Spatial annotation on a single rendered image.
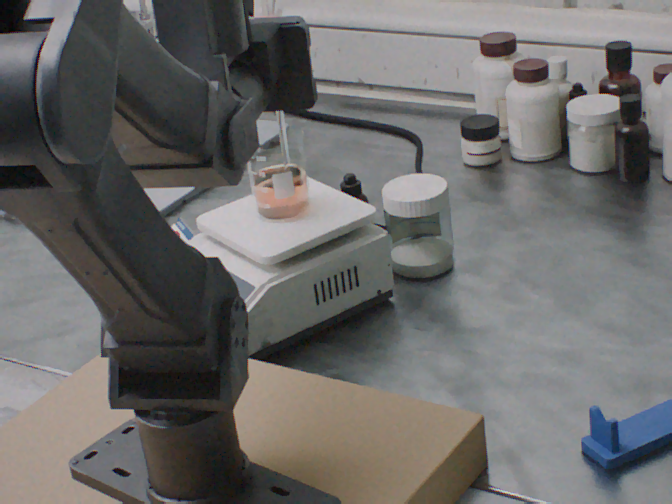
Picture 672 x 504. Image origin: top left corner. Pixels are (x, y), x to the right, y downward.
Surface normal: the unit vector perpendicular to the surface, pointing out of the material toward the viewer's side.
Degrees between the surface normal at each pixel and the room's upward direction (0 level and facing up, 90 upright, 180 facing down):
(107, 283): 126
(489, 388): 0
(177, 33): 87
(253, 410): 0
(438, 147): 0
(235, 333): 90
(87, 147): 90
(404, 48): 90
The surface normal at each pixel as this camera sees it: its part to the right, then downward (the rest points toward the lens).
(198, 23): -0.22, 0.42
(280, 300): 0.58, 0.29
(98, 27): 0.97, -0.01
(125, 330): -0.10, 0.90
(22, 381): -0.12, -0.89
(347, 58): -0.54, 0.44
